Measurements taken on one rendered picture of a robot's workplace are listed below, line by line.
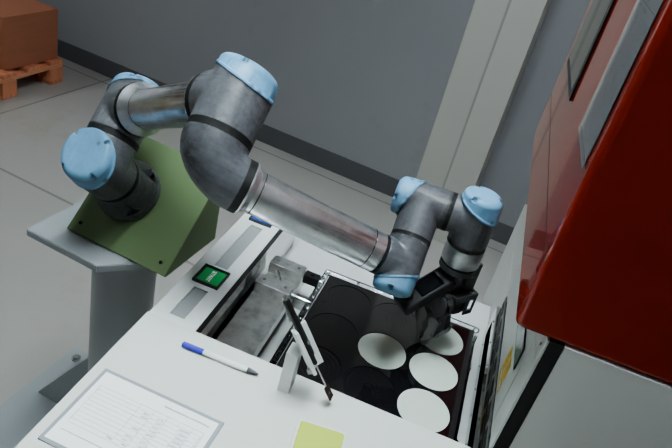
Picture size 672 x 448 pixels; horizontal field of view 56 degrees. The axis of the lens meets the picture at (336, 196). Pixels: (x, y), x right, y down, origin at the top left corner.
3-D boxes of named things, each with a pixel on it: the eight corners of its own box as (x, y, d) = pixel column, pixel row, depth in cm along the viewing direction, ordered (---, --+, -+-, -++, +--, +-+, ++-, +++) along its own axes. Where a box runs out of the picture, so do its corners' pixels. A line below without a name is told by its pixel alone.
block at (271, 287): (292, 295, 137) (294, 285, 136) (286, 304, 134) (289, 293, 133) (259, 282, 138) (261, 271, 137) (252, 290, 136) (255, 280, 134)
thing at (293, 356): (315, 389, 105) (333, 330, 98) (307, 405, 101) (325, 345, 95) (282, 374, 106) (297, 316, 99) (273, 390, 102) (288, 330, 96)
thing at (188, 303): (293, 244, 164) (303, 199, 157) (185, 387, 117) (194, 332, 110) (260, 232, 166) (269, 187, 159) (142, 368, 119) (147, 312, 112)
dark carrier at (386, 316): (473, 332, 138) (474, 330, 138) (450, 452, 109) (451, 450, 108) (329, 276, 144) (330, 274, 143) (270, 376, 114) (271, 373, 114)
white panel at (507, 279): (505, 269, 177) (562, 144, 158) (471, 515, 107) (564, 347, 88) (495, 265, 178) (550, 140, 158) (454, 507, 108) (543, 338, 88)
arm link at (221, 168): (159, 175, 95) (424, 301, 108) (190, 114, 98) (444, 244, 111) (153, 187, 106) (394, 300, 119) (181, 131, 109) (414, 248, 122)
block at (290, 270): (305, 276, 144) (307, 266, 143) (299, 284, 141) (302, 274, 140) (273, 264, 145) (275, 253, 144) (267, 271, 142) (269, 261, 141)
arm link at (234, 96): (76, 127, 137) (209, 119, 97) (108, 70, 141) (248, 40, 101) (122, 154, 144) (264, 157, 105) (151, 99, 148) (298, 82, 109)
